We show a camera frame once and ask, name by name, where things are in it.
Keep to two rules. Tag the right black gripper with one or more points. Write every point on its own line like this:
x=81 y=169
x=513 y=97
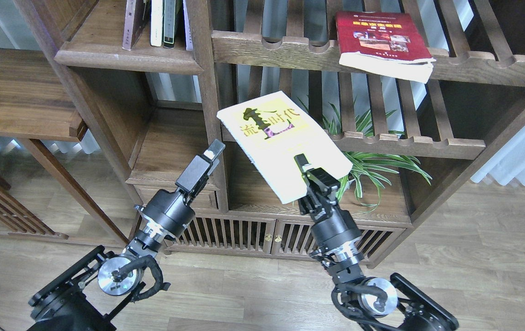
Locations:
x=320 y=197

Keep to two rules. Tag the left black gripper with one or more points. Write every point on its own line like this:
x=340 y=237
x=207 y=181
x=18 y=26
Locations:
x=193 y=179

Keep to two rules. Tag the yellow green book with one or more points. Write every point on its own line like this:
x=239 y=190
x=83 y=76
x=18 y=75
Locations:
x=272 y=130

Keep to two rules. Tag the dark brown book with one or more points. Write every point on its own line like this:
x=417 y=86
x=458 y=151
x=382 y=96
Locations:
x=136 y=16

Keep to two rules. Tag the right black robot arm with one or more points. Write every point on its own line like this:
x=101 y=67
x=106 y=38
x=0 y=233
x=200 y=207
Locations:
x=375 y=303

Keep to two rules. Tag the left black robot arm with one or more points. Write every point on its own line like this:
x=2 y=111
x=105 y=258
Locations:
x=134 y=274

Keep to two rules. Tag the white plant pot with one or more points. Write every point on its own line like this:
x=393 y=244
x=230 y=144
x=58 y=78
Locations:
x=345 y=184

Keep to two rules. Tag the green spider plant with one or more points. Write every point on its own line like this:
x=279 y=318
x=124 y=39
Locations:
x=371 y=165

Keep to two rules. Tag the dark wooden bookshelf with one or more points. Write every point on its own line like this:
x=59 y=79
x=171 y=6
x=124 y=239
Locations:
x=152 y=109

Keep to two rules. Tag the pale upright book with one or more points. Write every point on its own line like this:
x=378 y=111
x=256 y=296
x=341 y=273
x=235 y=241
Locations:
x=187 y=28

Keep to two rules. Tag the red book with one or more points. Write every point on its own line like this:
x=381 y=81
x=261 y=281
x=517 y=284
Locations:
x=383 y=43

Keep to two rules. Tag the dark green upright book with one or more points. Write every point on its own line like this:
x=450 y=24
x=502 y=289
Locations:
x=171 y=17

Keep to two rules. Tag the white upright book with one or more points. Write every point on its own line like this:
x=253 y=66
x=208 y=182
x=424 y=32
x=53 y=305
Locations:
x=156 y=23

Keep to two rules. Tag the wooden side table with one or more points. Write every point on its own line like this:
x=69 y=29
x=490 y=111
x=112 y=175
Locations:
x=35 y=107

